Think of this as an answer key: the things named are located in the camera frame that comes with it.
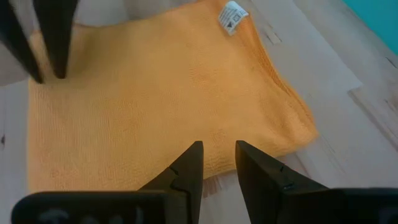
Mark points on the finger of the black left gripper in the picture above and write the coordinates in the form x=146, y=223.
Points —
x=12, y=31
x=57, y=31

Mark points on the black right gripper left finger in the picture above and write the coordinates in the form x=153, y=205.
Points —
x=186, y=180

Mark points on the teal translucent plastic basket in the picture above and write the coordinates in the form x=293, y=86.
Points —
x=379, y=15

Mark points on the orange microfiber towel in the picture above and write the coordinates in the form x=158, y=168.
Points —
x=155, y=102

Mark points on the white care label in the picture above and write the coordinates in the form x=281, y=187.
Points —
x=232, y=17

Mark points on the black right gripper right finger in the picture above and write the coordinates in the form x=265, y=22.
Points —
x=258, y=186

